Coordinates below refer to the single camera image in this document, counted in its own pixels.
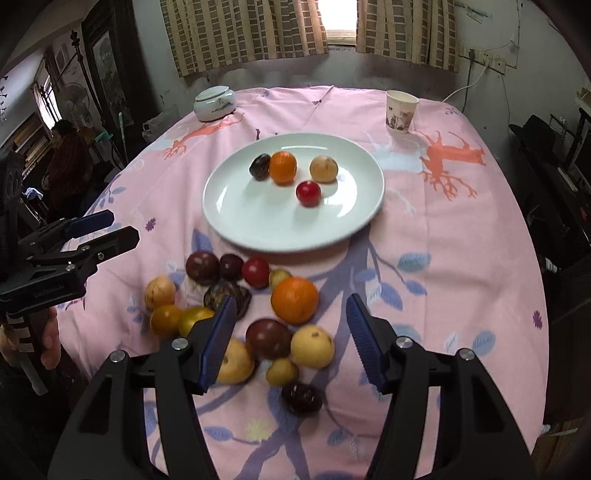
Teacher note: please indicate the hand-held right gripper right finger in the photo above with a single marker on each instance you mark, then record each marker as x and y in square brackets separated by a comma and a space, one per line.
[364, 350]

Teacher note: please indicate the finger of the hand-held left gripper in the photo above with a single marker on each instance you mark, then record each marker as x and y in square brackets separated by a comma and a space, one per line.
[87, 224]
[111, 244]

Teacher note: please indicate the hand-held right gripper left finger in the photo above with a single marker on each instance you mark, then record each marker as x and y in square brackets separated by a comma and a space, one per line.
[217, 350]

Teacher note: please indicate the yellow pear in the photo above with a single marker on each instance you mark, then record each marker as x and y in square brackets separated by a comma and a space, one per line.
[238, 364]
[312, 346]

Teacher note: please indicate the large dark purple plum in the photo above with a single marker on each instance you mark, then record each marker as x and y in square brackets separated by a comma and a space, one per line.
[202, 266]
[268, 339]

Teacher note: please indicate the dark wrinkled purple fruit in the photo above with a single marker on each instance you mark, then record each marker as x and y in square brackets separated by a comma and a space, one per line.
[219, 295]

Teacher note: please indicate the orange-yellow tangerine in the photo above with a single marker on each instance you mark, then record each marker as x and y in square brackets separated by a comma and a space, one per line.
[165, 320]

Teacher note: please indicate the small yellow-green fruit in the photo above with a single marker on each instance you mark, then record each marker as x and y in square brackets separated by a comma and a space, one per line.
[279, 279]
[281, 371]

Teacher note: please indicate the tan orange persimmon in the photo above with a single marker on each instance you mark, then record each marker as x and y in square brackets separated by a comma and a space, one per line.
[159, 292]

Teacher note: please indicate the small dark purple plum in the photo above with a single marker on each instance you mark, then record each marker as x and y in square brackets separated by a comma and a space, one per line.
[231, 266]
[260, 166]
[302, 398]

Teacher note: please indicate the white round plate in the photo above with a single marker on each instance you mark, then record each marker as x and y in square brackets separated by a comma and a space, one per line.
[240, 217]

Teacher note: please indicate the person's left hand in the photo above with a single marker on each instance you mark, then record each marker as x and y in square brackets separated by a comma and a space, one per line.
[50, 341]

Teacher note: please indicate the large orange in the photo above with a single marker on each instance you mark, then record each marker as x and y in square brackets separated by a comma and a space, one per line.
[294, 300]

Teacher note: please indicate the red tomato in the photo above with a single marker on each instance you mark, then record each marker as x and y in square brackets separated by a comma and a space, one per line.
[308, 193]
[256, 271]

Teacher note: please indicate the pink printed tablecloth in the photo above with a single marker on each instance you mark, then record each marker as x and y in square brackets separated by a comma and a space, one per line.
[438, 277]

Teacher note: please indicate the standing electric fan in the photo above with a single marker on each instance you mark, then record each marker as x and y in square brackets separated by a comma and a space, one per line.
[75, 99]

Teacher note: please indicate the dark wooden cabinet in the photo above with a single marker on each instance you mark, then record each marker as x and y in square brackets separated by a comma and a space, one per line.
[108, 60]

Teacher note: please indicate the white lidded ceramic jar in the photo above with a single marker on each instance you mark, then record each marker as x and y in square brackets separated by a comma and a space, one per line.
[214, 104]

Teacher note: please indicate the tan round fruit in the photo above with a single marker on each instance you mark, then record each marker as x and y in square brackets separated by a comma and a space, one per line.
[323, 169]

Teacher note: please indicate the small orange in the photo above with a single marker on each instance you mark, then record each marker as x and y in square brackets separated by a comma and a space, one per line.
[282, 167]

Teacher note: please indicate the printed paper cup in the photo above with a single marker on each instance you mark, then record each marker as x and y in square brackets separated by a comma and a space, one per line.
[400, 113]

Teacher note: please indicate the brown checked curtain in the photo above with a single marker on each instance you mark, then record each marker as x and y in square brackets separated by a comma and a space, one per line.
[406, 30]
[240, 32]

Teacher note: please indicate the black hat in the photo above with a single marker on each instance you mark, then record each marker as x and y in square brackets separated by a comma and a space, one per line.
[535, 131]

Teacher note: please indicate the bright window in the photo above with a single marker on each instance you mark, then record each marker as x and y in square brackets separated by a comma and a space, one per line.
[339, 18]

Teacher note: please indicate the white wall power strip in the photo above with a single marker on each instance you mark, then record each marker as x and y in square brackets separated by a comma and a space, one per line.
[487, 60]

